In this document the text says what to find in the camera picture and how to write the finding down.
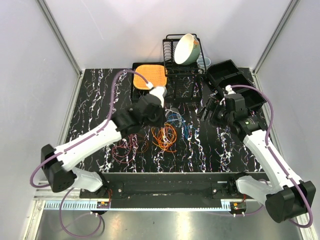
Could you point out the black tray rack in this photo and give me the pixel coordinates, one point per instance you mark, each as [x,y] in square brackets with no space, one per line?
[179,90]

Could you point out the left aluminium frame post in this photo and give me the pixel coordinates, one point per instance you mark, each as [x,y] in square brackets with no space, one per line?
[44,8]

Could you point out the black wire dish rack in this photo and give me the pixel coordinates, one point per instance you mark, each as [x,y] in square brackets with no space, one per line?
[171,68]

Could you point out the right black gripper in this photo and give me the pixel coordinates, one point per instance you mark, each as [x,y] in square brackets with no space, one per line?
[213,105]

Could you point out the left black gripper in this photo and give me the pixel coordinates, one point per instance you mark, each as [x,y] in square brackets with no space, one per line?
[163,118]

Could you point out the slotted cable duct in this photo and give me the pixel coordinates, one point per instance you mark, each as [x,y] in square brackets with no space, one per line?
[139,206]

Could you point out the right aluminium frame post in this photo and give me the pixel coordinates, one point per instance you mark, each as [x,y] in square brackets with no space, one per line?
[291,7]

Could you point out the aluminium frame post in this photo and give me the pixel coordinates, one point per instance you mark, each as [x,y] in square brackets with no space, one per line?
[291,7]
[44,8]

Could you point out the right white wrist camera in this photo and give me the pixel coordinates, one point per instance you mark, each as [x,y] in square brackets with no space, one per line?
[229,91]

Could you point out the orange woven basket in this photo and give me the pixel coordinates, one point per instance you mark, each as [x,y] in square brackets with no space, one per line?
[154,74]

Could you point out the cream ceramic bowl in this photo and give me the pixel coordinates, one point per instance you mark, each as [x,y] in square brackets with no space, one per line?
[187,50]

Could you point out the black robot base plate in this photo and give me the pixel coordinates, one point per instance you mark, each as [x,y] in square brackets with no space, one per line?
[124,184]

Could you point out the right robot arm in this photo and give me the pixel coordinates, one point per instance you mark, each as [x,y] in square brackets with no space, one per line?
[287,196]

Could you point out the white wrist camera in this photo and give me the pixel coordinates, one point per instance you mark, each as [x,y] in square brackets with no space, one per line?
[160,92]
[229,91]

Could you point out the black compartment bin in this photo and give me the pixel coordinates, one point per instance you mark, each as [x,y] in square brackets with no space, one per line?
[226,73]

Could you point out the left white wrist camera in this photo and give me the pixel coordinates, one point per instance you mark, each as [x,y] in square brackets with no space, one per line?
[160,92]

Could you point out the clear plastic cup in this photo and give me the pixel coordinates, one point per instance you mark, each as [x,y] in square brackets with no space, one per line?
[203,63]

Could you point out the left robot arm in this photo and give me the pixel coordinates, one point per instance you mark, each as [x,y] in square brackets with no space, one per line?
[59,163]

